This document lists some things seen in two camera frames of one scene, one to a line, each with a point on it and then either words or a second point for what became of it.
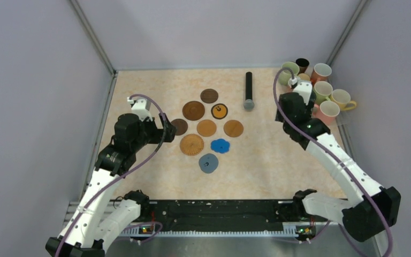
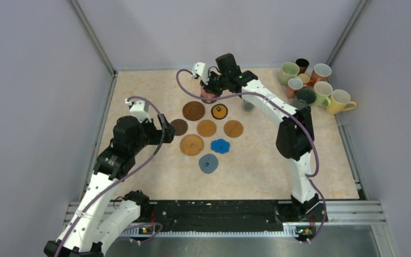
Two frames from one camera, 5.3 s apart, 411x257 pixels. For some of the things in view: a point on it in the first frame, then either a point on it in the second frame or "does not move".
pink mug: x=327 y=112 → x=205 y=94
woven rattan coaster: x=191 y=144 does not move
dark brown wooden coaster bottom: x=181 y=125 does not move
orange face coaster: x=219 y=111 does not move
